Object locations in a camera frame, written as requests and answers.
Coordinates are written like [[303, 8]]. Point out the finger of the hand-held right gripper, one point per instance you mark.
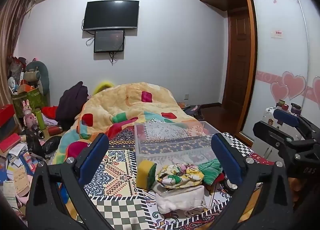
[[265, 130], [286, 118]]

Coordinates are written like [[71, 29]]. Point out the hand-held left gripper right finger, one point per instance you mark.
[[226, 160]]

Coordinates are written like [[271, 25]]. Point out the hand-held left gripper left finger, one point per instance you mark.
[[96, 156]]

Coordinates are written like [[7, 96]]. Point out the green knitted cloth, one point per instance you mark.
[[211, 170]]

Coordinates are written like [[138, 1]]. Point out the yellow green sponge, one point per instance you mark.
[[145, 173]]

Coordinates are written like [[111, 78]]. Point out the yellow floral cloth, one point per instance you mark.
[[175, 177]]

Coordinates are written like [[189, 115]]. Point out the white pink cloth pouch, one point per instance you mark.
[[177, 198]]

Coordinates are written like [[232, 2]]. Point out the clear plastic storage box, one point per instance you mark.
[[162, 145]]

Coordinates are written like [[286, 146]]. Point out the red jar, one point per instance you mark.
[[284, 107]]

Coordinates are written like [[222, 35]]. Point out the white stickered case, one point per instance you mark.
[[268, 117]]

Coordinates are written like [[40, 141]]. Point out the dark jar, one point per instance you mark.
[[296, 108]]

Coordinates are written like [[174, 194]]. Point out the small red cloth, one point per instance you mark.
[[220, 178]]

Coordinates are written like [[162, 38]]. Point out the patterned checkered-border blanket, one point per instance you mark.
[[115, 167]]

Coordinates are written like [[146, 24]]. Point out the red patterned cloth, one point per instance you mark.
[[261, 159]]

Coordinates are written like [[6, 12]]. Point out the black plastic bag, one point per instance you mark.
[[50, 145]]

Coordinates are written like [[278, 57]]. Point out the red thermos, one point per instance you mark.
[[54, 130]]

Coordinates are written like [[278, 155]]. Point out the colourful patchwork quilt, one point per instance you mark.
[[130, 110]]

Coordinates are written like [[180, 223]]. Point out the dark floor bag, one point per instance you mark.
[[193, 111]]

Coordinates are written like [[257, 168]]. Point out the dark purple clothing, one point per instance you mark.
[[71, 102]]

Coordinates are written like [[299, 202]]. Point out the white heart-print wardrobe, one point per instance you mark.
[[280, 57]]

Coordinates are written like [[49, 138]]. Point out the black cylinder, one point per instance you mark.
[[38, 132]]

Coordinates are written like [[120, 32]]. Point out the red floor cloth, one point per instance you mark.
[[51, 112]]

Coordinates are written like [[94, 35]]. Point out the green bottle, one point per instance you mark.
[[40, 118]]

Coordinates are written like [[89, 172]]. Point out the yellow plush toy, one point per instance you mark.
[[100, 87]]

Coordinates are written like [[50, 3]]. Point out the pink rabbit doll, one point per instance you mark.
[[30, 117]]

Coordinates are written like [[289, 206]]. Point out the brown wooden door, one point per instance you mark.
[[238, 57]]

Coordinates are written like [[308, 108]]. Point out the heap of papers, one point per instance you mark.
[[17, 177]]

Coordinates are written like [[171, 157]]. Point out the small label sticker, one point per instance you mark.
[[277, 33]]

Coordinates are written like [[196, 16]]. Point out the red book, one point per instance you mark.
[[10, 142]]

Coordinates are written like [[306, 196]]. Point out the green patterned box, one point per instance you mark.
[[27, 101]]

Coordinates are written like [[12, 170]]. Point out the grey neck pillow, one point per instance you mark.
[[44, 75]]

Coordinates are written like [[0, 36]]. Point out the red box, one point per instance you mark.
[[6, 115]]

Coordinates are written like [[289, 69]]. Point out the brown striped curtain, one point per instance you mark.
[[10, 20]]

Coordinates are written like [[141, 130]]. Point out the small black wall monitor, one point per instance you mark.
[[109, 41]]

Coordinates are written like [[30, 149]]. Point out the black wall television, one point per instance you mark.
[[111, 15]]

